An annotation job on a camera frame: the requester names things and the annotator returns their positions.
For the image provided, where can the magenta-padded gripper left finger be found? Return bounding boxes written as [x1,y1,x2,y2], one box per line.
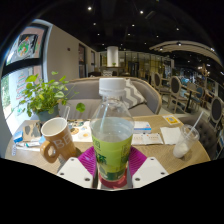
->
[56,145,99,190]

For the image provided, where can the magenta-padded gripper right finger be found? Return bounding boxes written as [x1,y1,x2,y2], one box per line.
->
[127,146,170,189]

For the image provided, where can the green-labelled clear drink bottle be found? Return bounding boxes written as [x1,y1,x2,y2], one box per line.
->
[89,77,135,186]

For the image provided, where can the white picture pamphlet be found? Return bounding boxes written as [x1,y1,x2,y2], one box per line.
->
[68,119,94,143]

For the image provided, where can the white and blue card box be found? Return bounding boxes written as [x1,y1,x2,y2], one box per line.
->
[133,120,153,135]

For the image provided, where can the brown ceramic mug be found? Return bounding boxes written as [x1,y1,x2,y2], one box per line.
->
[39,116,78,164]

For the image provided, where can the white paper napkin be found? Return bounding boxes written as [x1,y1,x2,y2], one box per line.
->
[159,126,183,146]

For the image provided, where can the clear plastic cup with straw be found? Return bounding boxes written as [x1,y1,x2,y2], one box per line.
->
[172,111,205,159]

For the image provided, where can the yellow square card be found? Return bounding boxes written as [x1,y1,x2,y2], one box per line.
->
[162,114,183,126]

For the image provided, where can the grey curved sofa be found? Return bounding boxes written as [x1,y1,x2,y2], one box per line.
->
[59,76,163,120]

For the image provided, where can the grey tufted armchair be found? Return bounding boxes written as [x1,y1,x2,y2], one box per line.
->
[186,114,221,158]

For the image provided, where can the green potted plant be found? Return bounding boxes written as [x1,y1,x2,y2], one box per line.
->
[18,70,86,124]

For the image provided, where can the group of dining chairs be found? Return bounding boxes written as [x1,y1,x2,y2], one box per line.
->
[149,71,224,134]

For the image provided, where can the white round column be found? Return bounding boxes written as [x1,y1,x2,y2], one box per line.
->
[106,45,120,68]

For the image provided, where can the dark framed decorated window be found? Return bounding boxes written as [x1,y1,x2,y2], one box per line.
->
[0,23,51,134]

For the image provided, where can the group of ceiling lights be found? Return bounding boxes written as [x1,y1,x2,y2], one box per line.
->
[86,4,214,54]

